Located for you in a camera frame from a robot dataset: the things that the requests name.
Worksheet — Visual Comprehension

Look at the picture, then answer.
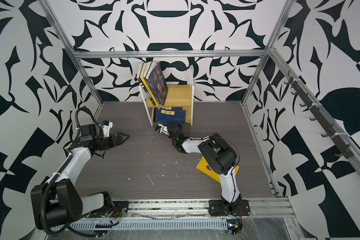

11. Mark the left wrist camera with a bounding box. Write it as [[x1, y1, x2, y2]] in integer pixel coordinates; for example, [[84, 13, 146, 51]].
[[100, 121, 113, 137]]

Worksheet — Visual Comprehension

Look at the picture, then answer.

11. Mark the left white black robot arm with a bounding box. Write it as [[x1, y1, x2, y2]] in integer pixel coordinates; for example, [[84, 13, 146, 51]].
[[31, 107, 130, 238]]

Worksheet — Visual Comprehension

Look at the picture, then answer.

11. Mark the wooden white frame bookshelf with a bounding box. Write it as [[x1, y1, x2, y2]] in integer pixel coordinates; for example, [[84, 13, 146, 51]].
[[139, 66, 195, 126]]

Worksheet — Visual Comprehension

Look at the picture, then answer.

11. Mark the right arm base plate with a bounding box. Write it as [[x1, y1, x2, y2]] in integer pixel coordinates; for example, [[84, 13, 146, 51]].
[[208, 198, 251, 217]]

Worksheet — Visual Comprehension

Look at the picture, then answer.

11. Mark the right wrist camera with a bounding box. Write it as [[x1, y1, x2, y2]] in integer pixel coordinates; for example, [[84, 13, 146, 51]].
[[155, 124, 169, 137]]

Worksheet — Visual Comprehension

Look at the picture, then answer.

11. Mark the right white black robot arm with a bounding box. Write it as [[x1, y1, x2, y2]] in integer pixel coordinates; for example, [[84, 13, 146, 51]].
[[160, 123, 242, 213]]

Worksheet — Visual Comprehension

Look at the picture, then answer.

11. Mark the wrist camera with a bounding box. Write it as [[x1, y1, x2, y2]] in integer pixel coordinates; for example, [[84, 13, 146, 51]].
[[100, 121, 113, 137], [155, 124, 169, 137]]

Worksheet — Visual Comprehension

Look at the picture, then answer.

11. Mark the white slotted cable duct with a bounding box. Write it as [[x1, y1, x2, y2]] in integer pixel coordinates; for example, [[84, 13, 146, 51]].
[[72, 219, 228, 231]]

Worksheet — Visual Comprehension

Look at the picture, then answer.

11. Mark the wall coat hook rail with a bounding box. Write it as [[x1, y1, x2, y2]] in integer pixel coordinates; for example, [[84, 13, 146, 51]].
[[285, 71, 354, 159]]

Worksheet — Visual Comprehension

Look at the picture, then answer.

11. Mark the yellow cartoon book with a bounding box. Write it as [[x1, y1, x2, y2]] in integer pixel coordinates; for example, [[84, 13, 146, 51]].
[[141, 62, 158, 106], [196, 157, 240, 183]]

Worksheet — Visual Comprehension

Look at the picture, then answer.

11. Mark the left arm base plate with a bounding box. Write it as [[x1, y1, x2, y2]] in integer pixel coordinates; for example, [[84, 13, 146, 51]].
[[104, 201, 130, 218]]

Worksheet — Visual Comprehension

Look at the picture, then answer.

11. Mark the dark portrait book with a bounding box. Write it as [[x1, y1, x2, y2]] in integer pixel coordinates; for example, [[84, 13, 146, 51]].
[[154, 62, 169, 106], [144, 62, 161, 106]]

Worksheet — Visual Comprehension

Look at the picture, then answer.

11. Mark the blue book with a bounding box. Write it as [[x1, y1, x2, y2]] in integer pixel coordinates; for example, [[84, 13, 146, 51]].
[[155, 107, 183, 113], [155, 108, 186, 124]]

